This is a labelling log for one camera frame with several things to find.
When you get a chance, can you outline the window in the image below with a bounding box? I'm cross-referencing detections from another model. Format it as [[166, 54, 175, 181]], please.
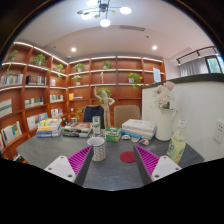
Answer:
[[205, 55, 224, 74]]

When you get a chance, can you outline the tall white green carton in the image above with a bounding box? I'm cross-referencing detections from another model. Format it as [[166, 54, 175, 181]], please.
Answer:
[[91, 115, 102, 136]]

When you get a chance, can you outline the wooden artist mannequin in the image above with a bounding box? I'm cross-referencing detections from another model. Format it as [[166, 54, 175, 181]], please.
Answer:
[[93, 86, 116, 129]]

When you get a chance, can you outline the stack of colourful books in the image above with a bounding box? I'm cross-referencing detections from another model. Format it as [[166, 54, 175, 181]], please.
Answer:
[[35, 117, 63, 139]]

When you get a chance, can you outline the stack of dark books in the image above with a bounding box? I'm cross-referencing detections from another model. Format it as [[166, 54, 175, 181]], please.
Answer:
[[62, 121, 94, 138]]

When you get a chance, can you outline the clear bottle of yellow drink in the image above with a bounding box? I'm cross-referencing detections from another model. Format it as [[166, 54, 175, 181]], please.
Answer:
[[166, 119, 188, 165]]

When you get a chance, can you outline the flat round red coaster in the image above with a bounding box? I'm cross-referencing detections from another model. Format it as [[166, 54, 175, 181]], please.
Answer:
[[119, 150, 137, 164]]

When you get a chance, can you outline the green and white box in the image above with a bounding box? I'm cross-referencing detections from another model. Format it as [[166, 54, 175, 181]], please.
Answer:
[[105, 126, 122, 143]]

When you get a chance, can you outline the beige chair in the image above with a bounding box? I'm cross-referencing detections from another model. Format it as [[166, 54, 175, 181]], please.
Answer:
[[113, 104, 142, 129]]

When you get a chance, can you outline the ceiling air vent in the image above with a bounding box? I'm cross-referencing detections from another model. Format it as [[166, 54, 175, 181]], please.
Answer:
[[119, 24, 146, 32]]

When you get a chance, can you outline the wooden shelf unit with books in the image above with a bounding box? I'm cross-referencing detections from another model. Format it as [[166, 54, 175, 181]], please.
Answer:
[[0, 40, 167, 161]]

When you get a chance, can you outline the black ceiling track rail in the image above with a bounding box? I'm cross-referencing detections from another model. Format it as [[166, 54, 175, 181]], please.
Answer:
[[176, 45, 219, 66]]

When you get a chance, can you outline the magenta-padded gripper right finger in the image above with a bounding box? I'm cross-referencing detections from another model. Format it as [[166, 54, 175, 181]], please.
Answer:
[[133, 144, 183, 186]]

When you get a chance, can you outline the white ceramic jug vase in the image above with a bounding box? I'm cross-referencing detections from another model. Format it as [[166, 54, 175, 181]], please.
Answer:
[[155, 108, 178, 142]]

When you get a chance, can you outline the white wall socket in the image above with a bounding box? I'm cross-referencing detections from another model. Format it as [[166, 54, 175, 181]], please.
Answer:
[[213, 119, 224, 144]]

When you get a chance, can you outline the white patterned mug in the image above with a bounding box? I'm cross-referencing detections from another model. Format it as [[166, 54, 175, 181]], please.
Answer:
[[86, 136, 107, 163]]

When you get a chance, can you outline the grey curtain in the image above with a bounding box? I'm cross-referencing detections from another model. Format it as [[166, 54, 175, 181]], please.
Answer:
[[179, 58, 210, 78]]

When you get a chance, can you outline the branched ceiling lamp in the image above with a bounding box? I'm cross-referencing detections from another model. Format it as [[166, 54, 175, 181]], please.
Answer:
[[76, 0, 133, 28]]

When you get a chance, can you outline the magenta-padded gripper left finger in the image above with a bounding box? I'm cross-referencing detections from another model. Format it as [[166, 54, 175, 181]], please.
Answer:
[[43, 144, 95, 187]]

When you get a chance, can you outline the stack of white books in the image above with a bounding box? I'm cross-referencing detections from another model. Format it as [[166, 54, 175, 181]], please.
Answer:
[[120, 118, 158, 141]]

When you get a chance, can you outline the dark chair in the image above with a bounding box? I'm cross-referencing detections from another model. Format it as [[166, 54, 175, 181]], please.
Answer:
[[82, 105, 106, 129]]

